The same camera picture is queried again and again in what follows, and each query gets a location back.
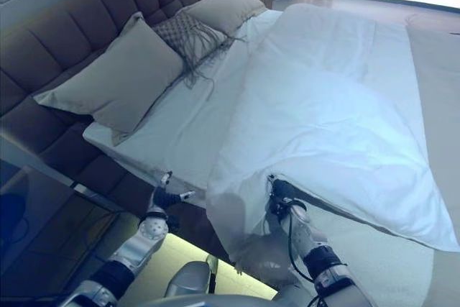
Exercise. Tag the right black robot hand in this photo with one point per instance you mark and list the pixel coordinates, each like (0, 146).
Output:
(284, 193)

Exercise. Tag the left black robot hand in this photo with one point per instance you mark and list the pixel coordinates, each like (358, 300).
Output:
(161, 199)

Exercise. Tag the white duvet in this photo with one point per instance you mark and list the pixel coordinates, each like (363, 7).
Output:
(341, 113)

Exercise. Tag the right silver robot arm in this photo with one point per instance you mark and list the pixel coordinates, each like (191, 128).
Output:
(320, 253)

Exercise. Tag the beige bed runner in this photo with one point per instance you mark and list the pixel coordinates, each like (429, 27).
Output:
(438, 80)

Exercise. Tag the left silver robot leg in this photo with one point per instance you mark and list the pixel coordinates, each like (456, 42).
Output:
(187, 282)

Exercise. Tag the silver robot torso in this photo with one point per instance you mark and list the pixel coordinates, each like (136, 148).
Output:
(215, 303)

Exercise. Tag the dark glass nightstand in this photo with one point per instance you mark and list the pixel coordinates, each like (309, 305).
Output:
(43, 228)

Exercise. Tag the large beige pillow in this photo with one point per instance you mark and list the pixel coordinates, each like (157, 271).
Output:
(118, 84)

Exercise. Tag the grey woven fringed cushion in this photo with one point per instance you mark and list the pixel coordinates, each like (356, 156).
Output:
(183, 32)

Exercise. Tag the brown tufted headboard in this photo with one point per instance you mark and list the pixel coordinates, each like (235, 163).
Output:
(64, 41)

